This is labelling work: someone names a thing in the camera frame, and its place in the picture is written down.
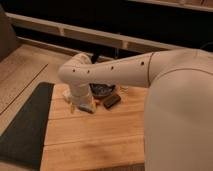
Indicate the white sponge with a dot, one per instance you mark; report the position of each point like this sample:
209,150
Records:
67,95

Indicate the dark floor mat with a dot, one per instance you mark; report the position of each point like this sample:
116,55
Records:
23,140

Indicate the blue grey sponge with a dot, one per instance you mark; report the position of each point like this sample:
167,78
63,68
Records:
87,108

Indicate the white wooden rail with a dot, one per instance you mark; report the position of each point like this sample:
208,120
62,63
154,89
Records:
89,35

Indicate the dark metal bowl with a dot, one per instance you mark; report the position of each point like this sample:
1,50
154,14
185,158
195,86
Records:
101,90

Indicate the black table leg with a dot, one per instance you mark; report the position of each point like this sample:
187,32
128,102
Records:
94,57

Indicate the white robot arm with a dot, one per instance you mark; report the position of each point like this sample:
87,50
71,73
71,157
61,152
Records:
178,114

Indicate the dark brown rectangular block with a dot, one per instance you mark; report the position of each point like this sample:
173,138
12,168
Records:
111,100

